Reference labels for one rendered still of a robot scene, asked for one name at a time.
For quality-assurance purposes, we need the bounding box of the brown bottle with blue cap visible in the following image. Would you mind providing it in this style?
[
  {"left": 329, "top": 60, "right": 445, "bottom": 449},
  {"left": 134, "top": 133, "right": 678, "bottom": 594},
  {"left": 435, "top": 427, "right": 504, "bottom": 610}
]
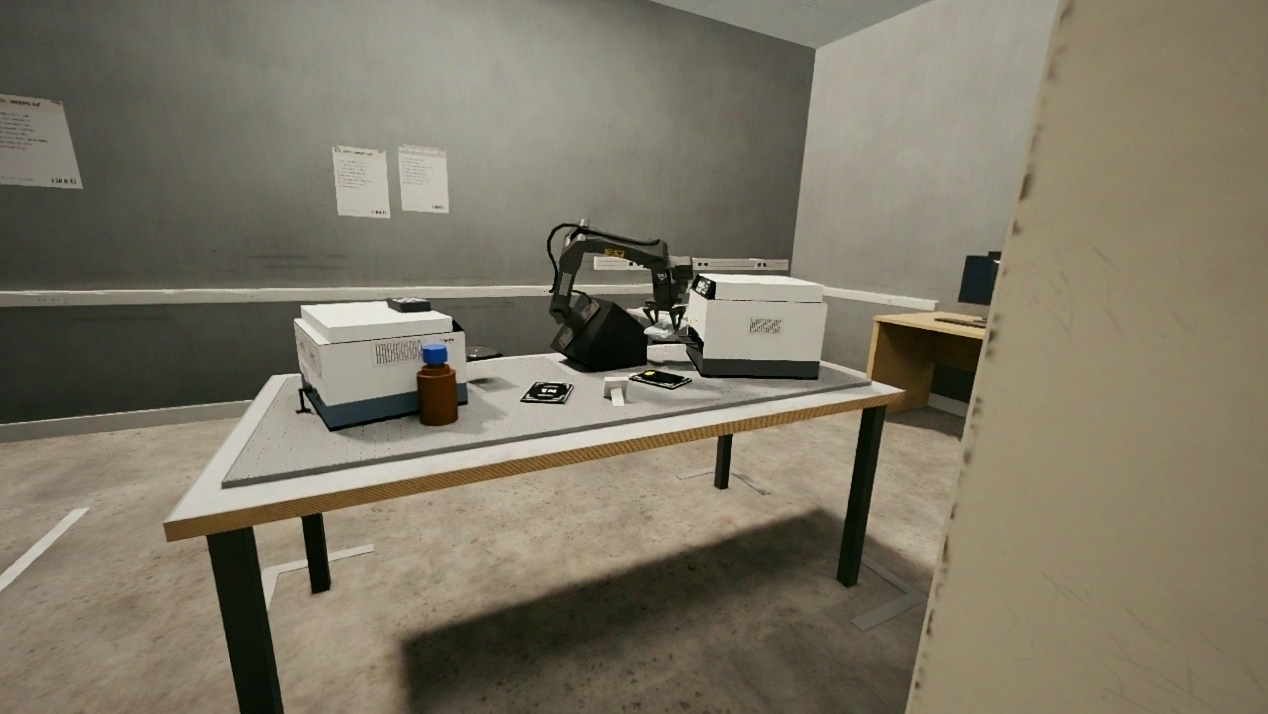
[{"left": 416, "top": 344, "right": 458, "bottom": 426}]

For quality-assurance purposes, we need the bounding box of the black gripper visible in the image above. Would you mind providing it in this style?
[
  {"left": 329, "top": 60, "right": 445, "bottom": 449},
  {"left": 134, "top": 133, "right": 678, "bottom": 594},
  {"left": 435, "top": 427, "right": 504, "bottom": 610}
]
[{"left": 642, "top": 282, "right": 687, "bottom": 332}]

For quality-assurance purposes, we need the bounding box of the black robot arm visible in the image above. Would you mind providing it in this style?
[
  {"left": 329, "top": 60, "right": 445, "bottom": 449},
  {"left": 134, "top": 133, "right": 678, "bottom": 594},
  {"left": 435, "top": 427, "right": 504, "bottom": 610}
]
[{"left": 549, "top": 227, "right": 694, "bottom": 349}]

